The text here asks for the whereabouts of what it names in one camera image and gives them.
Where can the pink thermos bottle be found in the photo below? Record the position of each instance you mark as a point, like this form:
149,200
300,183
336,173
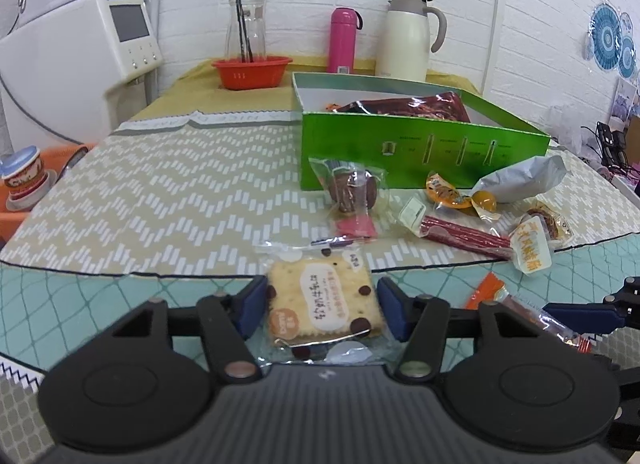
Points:
342,41

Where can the yellow round candy packet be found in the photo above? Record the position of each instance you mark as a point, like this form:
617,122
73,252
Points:
484,200

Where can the orange plastic basin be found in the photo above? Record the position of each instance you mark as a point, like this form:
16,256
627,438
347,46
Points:
15,216

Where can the white wall pipe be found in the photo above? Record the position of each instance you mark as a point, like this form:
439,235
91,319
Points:
495,9

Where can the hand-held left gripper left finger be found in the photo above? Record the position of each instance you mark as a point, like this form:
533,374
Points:
252,306

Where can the white water dispenser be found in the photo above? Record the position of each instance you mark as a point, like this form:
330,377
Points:
65,64

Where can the clear plastic bag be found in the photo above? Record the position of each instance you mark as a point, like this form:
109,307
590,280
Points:
567,126

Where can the black chopsticks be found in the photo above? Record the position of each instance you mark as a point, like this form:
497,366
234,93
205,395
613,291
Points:
243,24

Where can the orange jelly cup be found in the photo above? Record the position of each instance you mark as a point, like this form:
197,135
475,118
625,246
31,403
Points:
445,191

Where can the instant noodle cup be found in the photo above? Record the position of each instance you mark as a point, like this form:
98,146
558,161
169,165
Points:
22,174

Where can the sausage stick with orange end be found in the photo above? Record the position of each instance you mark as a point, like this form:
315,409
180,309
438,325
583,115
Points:
530,311

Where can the cracker packet with brown dots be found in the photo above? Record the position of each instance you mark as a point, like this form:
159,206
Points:
320,304

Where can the blue paper wall decoration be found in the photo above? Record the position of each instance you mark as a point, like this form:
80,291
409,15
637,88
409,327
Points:
605,36

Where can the metal bowl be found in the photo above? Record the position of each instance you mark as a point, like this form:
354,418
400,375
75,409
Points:
72,164

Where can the red sausage sticks packet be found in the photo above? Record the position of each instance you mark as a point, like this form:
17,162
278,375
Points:
465,236

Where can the patterned tablecloth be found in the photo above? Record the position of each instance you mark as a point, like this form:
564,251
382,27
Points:
150,184

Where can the brown snack packet yellow label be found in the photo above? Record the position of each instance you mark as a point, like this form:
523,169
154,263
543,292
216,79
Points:
540,236

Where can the silver foil packet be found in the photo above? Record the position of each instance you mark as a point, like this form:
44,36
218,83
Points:
520,176

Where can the clear glass pitcher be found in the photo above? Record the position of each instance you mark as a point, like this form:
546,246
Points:
257,34

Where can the dark red jerky packet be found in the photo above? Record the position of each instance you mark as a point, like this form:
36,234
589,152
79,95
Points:
415,106

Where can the cream thermal carafe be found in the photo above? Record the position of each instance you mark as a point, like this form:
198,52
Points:
402,41

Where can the clear packet of chocolate cookies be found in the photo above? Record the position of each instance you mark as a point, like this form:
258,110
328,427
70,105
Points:
352,189

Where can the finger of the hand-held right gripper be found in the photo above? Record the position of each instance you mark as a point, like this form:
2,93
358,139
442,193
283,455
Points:
580,316

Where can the red plastic basket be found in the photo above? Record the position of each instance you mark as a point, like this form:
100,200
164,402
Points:
250,74

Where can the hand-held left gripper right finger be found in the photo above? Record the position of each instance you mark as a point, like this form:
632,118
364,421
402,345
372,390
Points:
392,309

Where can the green cardboard box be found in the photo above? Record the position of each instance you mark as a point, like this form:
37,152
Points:
350,154

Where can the yellow cloth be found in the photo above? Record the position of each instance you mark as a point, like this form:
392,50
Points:
175,94

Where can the wall picture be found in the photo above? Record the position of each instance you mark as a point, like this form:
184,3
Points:
625,99

